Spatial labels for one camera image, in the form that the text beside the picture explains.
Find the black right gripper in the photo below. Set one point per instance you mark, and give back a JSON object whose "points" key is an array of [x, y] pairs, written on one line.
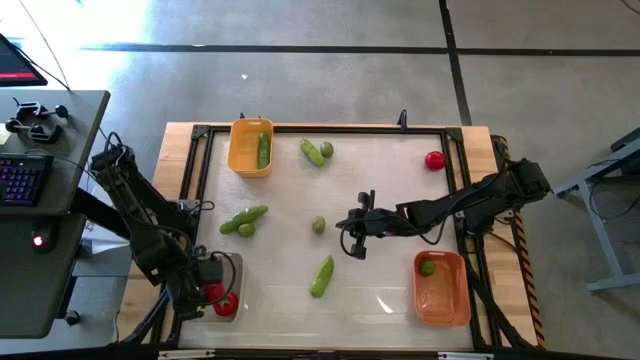
{"points": [[375, 222]]}

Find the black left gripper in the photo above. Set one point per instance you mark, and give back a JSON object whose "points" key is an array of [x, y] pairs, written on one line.
{"points": [[185, 297]]}

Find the red tomato with green leaf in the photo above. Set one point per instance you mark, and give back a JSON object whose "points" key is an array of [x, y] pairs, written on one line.
{"points": [[226, 306]]}

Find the green lime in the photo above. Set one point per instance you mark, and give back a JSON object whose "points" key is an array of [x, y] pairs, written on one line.
{"points": [[246, 230], [319, 225], [426, 268], [327, 149]]}

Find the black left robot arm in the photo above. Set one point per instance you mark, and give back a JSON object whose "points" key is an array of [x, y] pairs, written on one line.
{"points": [[125, 185]]}

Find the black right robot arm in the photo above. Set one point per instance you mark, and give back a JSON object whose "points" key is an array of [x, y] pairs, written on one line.
{"points": [[480, 200]]}

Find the orange plastic basket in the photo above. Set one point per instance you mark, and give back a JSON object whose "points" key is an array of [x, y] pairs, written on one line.
{"points": [[445, 295]]}

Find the black clip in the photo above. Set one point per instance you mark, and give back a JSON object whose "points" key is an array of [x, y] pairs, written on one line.
{"points": [[402, 118]]}

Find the yellow plastic basket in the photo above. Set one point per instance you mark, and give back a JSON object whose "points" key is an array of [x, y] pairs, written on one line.
{"points": [[242, 150]]}

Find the black mouse with red light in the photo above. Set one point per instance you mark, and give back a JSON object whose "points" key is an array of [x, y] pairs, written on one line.
{"points": [[40, 240]]}

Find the black yellow hazard tape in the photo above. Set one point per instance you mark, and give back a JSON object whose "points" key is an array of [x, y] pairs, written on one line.
{"points": [[528, 280]]}

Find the grey desk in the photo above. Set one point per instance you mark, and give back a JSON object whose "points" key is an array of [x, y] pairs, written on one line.
{"points": [[75, 150]]}

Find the black keyboard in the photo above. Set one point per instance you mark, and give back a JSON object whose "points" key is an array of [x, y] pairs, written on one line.
{"points": [[22, 180]]}

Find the black clamp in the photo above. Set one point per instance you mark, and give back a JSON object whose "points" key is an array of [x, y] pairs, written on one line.
{"points": [[30, 107], [42, 132]]}

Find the grey metal stand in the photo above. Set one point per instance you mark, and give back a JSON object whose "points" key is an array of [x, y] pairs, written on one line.
{"points": [[601, 235]]}

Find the dark computer monitor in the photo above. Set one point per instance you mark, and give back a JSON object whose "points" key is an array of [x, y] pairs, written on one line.
{"points": [[15, 65]]}

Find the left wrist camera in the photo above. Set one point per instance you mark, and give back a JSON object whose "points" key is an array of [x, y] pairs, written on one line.
{"points": [[210, 272]]}

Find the black table frame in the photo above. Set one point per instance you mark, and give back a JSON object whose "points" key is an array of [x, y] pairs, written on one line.
{"points": [[325, 129]]}

